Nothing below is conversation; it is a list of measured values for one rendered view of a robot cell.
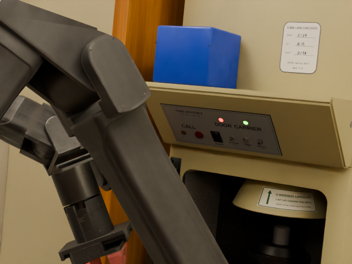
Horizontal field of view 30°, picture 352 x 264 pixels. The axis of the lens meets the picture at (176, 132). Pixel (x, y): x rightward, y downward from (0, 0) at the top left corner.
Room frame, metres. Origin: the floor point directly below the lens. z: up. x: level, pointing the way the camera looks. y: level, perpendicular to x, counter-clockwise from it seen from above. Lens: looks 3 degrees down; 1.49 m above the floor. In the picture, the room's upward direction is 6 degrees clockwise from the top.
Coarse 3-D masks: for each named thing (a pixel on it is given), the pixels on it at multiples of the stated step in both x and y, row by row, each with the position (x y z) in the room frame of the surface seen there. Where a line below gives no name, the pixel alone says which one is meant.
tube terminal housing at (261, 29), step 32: (192, 0) 1.13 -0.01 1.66; (224, 0) 1.10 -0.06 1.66; (256, 0) 1.07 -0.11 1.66; (288, 0) 1.04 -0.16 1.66; (320, 0) 1.01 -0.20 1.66; (256, 32) 1.07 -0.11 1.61; (256, 64) 1.06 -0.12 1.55; (320, 64) 1.01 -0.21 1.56; (192, 160) 1.12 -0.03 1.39; (224, 160) 1.09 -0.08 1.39; (256, 160) 1.05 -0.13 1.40
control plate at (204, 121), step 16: (176, 112) 1.04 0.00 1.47; (192, 112) 1.02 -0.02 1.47; (208, 112) 1.00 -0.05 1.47; (224, 112) 0.99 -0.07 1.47; (240, 112) 0.97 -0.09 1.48; (176, 128) 1.07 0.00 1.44; (192, 128) 1.05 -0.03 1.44; (208, 128) 1.03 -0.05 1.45; (224, 128) 1.01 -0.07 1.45; (240, 128) 1.00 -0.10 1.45; (256, 128) 0.98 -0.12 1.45; (272, 128) 0.96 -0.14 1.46; (208, 144) 1.06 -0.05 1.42; (224, 144) 1.04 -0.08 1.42; (240, 144) 1.02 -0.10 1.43; (256, 144) 1.01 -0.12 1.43; (272, 144) 0.99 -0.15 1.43
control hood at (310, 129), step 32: (160, 96) 1.03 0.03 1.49; (192, 96) 1.00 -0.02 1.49; (224, 96) 0.96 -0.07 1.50; (256, 96) 0.94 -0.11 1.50; (288, 96) 0.91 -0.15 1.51; (320, 96) 0.89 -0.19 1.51; (160, 128) 1.10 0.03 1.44; (288, 128) 0.95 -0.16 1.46; (320, 128) 0.92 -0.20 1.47; (288, 160) 1.00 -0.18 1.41; (320, 160) 0.96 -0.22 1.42
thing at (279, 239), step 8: (280, 232) 1.11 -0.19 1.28; (288, 232) 1.12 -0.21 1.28; (264, 240) 1.14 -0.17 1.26; (272, 240) 1.13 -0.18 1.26; (280, 240) 1.11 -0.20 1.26; (288, 240) 1.12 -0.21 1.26; (256, 248) 1.11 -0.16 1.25; (264, 248) 1.10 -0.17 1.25; (272, 248) 1.09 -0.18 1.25; (280, 248) 1.09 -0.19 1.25; (288, 248) 1.09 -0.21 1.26; (296, 248) 1.10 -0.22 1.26; (280, 256) 1.08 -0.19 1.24; (288, 256) 1.08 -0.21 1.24; (296, 256) 1.09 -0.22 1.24; (304, 256) 1.10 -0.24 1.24
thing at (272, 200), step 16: (240, 192) 1.12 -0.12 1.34; (256, 192) 1.08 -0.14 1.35; (272, 192) 1.06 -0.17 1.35; (288, 192) 1.06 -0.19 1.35; (304, 192) 1.06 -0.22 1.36; (320, 192) 1.08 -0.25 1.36; (256, 208) 1.07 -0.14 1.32; (272, 208) 1.05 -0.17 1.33; (288, 208) 1.05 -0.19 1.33; (304, 208) 1.05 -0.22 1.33; (320, 208) 1.07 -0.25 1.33
